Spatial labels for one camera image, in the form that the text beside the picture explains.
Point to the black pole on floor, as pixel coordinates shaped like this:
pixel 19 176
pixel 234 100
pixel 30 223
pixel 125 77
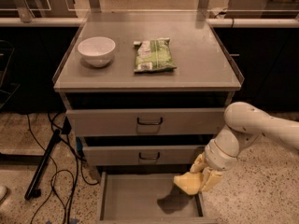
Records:
pixel 31 191

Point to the bottom grey drawer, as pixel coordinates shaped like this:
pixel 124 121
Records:
pixel 147 199

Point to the top grey drawer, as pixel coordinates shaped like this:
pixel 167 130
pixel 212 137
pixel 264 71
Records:
pixel 132 122

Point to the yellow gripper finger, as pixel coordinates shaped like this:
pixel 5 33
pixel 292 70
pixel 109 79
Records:
pixel 199 164
pixel 209 179

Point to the grey drawer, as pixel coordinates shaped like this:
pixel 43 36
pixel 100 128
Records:
pixel 142 155
pixel 147 199
pixel 132 122

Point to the white ceramic bowl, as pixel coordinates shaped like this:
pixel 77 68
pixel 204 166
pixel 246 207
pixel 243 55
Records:
pixel 97 51

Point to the grey drawer cabinet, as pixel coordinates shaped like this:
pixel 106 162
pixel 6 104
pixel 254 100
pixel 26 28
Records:
pixel 205 77

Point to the green snack bag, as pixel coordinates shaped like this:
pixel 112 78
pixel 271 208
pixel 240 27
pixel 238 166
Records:
pixel 153 56

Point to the middle grey drawer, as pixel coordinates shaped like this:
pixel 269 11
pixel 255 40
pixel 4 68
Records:
pixel 142 155

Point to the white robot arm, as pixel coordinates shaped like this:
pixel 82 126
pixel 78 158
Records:
pixel 242 122

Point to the white counter rail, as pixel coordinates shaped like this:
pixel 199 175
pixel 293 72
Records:
pixel 218 23

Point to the black wire rack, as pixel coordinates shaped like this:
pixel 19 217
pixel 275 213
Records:
pixel 7 87

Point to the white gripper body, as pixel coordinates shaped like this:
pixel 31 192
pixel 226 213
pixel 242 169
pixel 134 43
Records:
pixel 219 160

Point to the yellow sponge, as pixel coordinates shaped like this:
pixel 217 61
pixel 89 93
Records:
pixel 187 182

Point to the white shoe tip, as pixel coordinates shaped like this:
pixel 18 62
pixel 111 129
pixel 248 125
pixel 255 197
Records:
pixel 3 192

